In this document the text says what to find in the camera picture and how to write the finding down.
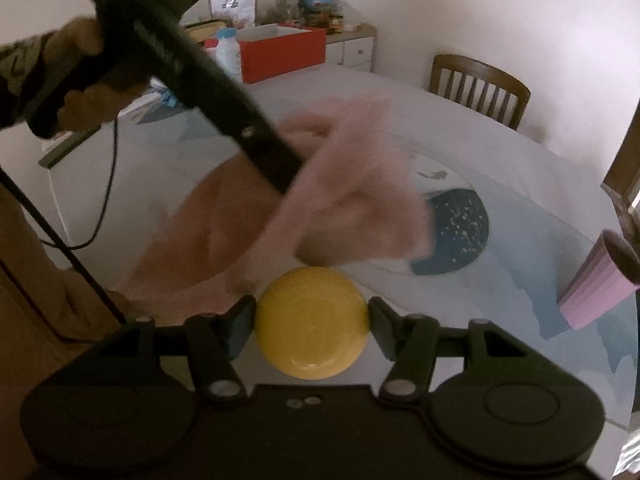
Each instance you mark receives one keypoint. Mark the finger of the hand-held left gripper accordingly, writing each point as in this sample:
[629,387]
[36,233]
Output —
[250,130]

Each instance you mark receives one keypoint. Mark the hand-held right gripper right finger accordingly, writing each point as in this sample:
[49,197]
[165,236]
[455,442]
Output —
[378,321]

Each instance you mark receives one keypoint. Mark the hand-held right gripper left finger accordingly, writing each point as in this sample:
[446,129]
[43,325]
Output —
[243,321]

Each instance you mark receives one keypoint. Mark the yellow bowl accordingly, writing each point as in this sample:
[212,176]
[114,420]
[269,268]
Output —
[310,320]

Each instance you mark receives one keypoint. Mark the pink cloth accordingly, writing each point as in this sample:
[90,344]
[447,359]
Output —
[345,195]

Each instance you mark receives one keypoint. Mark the person's left forearm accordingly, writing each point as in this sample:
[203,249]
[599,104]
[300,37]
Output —
[25,67]

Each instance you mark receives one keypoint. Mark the person's left hand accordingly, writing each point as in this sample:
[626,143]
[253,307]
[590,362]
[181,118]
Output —
[82,35]

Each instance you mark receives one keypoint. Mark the white bottle with blue cap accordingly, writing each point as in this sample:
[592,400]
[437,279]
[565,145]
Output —
[229,55]

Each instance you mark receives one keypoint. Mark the red box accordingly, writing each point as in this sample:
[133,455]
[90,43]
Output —
[280,52]

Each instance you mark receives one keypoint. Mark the pink and white bag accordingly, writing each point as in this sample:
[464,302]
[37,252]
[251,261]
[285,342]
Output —
[235,7]

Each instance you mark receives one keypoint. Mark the white cabinet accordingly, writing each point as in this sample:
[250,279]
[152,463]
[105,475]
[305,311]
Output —
[357,50]

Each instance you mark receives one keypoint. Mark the colourful clutter on cabinet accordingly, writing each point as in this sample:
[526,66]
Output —
[322,7]

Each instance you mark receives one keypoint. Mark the person's brown clothed body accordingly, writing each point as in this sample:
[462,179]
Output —
[35,280]

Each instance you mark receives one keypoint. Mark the pink striped cup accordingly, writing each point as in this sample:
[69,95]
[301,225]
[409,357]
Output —
[597,280]

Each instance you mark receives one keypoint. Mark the wooden chair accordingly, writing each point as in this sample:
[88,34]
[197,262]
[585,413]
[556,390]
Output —
[482,82]
[625,170]

